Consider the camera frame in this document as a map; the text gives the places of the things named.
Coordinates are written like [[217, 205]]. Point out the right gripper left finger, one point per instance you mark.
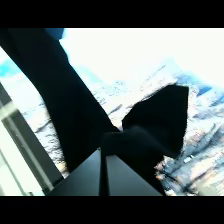
[[85, 180]]

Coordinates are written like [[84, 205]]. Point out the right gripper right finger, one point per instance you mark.
[[125, 180]]

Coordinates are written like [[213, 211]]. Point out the black garment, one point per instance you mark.
[[68, 100]]

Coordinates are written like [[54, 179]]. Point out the silver frame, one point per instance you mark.
[[15, 166]]

